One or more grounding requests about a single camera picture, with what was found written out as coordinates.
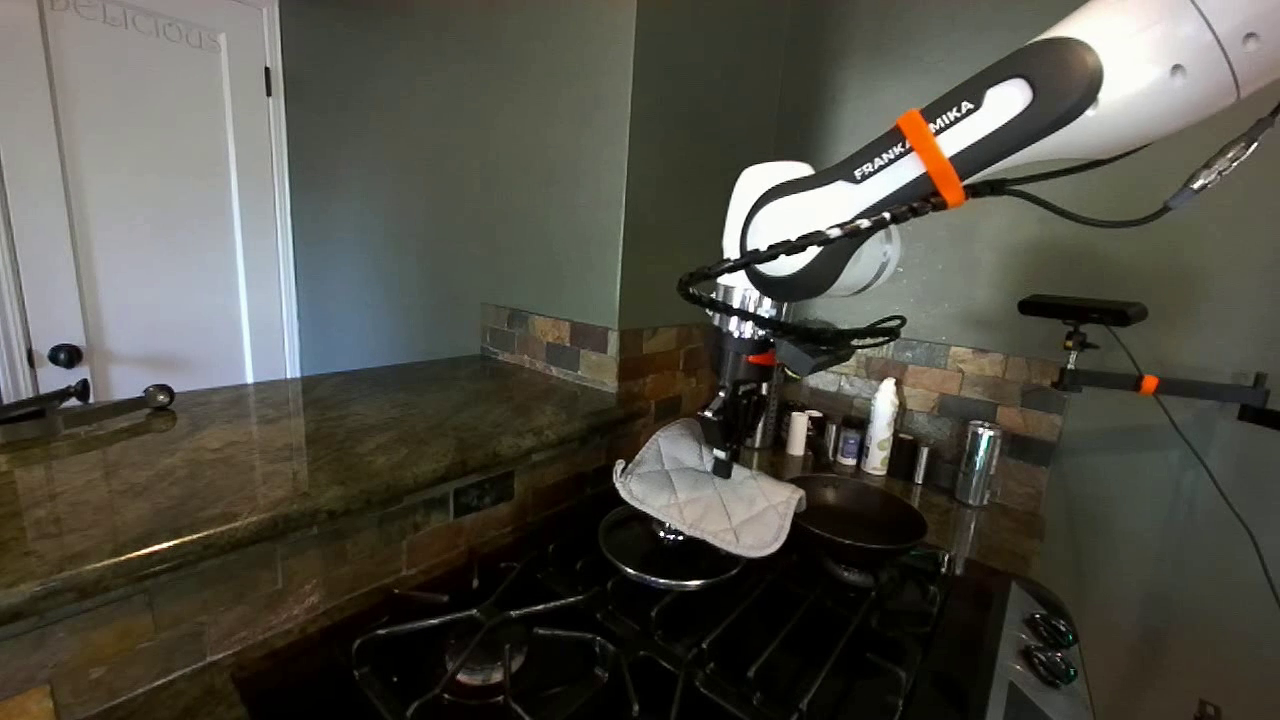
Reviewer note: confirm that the small white cup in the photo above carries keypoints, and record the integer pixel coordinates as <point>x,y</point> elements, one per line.
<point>797,432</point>

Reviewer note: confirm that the small dark bottle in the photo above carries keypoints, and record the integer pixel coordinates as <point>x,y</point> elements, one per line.
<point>923,462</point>

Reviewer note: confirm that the silver metal can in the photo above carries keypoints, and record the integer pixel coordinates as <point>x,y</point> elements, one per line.
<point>981,467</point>

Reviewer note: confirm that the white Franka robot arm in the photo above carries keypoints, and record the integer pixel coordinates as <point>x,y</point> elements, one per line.
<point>1040,107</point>

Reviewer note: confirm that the black stove knob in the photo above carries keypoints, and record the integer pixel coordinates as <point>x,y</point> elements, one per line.
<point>1054,664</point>
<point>1054,625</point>

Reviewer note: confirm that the glass lid with knob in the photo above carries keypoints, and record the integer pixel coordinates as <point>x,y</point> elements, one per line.
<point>652,569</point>

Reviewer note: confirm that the black gas stove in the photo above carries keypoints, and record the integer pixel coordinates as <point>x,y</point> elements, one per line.
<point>601,641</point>

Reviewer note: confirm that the black door knob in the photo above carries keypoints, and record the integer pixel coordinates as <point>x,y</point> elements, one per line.
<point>67,358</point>

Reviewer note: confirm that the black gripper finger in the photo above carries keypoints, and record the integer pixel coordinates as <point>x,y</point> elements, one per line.
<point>717,445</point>

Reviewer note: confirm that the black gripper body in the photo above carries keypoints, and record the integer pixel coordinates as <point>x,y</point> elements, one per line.
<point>747,387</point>

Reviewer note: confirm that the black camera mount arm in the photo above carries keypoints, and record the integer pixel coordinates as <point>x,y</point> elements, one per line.
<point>1173,387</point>

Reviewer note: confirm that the white panel door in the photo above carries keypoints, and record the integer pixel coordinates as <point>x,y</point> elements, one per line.
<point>162,200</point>

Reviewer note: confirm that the white quilted potholder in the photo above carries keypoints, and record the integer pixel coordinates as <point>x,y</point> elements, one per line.
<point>707,500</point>

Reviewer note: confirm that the black frying pan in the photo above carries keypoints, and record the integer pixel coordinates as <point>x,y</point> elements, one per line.
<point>862,517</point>

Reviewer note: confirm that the wall outlet plate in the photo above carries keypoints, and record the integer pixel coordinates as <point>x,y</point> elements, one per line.
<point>482,495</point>

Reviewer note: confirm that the white plastic bottle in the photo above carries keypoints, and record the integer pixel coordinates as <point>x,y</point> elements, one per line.
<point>883,427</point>

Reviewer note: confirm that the black stereo camera bar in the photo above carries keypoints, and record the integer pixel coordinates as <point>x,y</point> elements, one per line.
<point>1082,309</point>

